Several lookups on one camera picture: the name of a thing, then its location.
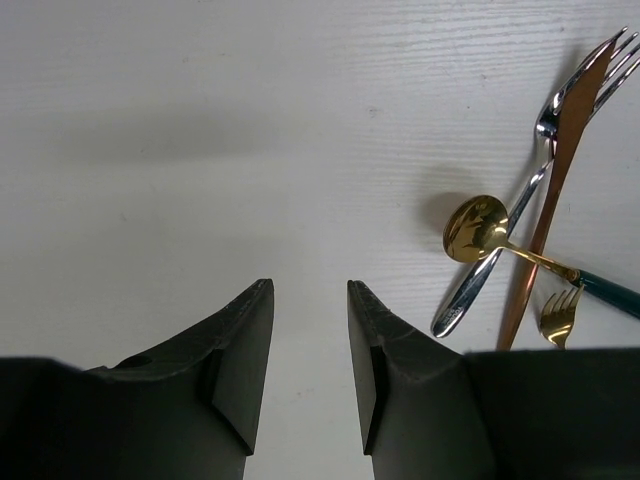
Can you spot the gold fork green handle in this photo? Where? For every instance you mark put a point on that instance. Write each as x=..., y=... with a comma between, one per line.
x=558, y=315

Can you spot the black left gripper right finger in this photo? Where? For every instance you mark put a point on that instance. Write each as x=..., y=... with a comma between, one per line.
x=427, y=412

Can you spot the gold spoon green handle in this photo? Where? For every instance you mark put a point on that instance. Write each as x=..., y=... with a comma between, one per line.
x=478, y=229

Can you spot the silver fork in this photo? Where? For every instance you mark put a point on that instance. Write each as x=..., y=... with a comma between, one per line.
x=540, y=165

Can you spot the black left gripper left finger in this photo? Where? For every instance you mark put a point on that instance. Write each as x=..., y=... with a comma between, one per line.
x=187, y=408

